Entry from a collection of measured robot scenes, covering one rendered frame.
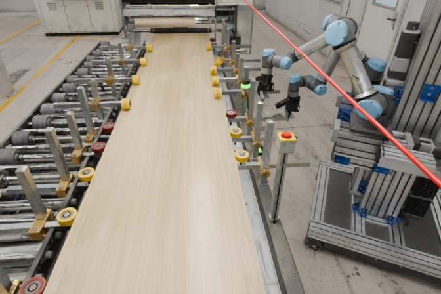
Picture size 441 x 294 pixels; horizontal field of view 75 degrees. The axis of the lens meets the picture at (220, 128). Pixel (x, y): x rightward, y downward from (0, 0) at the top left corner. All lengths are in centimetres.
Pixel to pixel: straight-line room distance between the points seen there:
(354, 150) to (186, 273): 123
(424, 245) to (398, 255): 25
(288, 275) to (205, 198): 49
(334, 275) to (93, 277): 164
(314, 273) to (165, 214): 131
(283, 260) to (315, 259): 94
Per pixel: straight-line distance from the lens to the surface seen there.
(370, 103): 164
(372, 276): 246
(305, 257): 238
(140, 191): 147
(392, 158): 182
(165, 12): 414
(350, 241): 228
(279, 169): 135
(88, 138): 207
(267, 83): 193
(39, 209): 152
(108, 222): 138
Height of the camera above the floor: 190
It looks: 32 degrees down
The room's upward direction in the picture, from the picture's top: 1 degrees clockwise
